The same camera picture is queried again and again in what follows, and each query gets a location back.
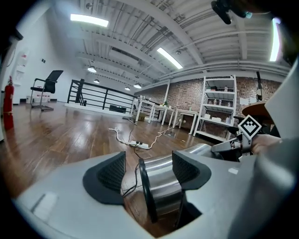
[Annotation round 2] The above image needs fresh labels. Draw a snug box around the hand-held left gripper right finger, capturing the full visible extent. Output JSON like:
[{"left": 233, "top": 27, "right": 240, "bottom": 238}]
[{"left": 161, "top": 150, "right": 257, "bottom": 239}]

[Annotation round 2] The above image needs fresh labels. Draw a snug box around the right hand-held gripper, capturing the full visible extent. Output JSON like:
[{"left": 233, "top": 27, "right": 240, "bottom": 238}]
[{"left": 211, "top": 114, "right": 262, "bottom": 162}]

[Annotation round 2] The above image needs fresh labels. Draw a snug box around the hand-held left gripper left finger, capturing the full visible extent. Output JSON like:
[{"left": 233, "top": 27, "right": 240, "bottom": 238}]
[{"left": 11, "top": 151, "right": 155, "bottom": 239}]

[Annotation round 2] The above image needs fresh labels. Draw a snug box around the steel waste bin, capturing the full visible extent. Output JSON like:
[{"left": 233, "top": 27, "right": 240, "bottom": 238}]
[{"left": 138, "top": 143, "right": 214, "bottom": 224}]

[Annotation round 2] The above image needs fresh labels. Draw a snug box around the white shelf unit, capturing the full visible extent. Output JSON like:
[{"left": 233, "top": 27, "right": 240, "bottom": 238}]
[{"left": 193, "top": 75, "right": 238, "bottom": 141}]

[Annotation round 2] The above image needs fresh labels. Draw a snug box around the round wooden table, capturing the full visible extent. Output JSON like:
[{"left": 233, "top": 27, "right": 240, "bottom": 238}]
[{"left": 242, "top": 101, "right": 274, "bottom": 120}]

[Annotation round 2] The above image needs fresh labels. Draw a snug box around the small white table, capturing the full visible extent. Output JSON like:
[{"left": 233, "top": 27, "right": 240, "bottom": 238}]
[
  {"left": 139, "top": 99, "right": 156, "bottom": 124},
  {"left": 151, "top": 105, "right": 175, "bottom": 127},
  {"left": 174, "top": 109, "right": 199, "bottom": 135}
]

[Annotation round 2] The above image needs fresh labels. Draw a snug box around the white power strip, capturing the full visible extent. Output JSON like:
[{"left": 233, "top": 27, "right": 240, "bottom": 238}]
[{"left": 129, "top": 141, "right": 150, "bottom": 149}]

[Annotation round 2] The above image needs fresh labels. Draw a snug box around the black floor tool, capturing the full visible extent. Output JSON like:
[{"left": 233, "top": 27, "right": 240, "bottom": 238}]
[{"left": 122, "top": 116, "right": 138, "bottom": 126}]

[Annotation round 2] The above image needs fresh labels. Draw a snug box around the black low box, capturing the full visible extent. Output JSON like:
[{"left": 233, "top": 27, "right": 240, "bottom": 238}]
[{"left": 109, "top": 105, "right": 128, "bottom": 113}]

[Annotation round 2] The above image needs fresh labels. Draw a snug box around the long ceiling light panel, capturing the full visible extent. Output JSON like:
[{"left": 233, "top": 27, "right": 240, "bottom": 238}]
[
  {"left": 269, "top": 17, "right": 281, "bottom": 63},
  {"left": 70, "top": 13, "right": 109, "bottom": 28},
  {"left": 157, "top": 47, "right": 184, "bottom": 70}
]

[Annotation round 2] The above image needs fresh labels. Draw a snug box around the black metal railing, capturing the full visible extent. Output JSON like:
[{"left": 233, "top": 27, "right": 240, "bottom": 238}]
[{"left": 67, "top": 78, "right": 138, "bottom": 115}]

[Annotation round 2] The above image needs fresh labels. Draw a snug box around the red fire extinguisher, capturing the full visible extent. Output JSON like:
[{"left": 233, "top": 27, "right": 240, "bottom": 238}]
[{"left": 3, "top": 76, "right": 15, "bottom": 131}]

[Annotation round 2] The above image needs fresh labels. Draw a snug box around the black office chair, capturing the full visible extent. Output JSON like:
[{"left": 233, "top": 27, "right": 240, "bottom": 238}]
[{"left": 30, "top": 70, "right": 64, "bottom": 112}]

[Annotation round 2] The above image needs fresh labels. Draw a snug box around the long white cable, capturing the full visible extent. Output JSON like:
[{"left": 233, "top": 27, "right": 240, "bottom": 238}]
[{"left": 149, "top": 127, "right": 174, "bottom": 149}]

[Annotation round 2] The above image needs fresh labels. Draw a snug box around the black floor cable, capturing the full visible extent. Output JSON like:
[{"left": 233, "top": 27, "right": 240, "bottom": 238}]
[{"left": 122, "top": 143, "right": 141, "bottom": 199}]

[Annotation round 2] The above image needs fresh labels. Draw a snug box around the white looped cable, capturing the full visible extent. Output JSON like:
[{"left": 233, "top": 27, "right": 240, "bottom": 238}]
[{"left": 108, "top": 127, "right": 131, "bottom": 144}]

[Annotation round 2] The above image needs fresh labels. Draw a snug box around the black head-worn camera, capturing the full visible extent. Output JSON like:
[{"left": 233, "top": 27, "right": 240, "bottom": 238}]
[{"left": 211, "top": 0, "right": 253, "bottom": 25}]

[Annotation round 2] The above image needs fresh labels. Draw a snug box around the white wall-mounted box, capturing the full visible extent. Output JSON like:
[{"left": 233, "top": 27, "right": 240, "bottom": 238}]
[{"left": 16, "top": 48, "right": 30, "bottom": 70}]

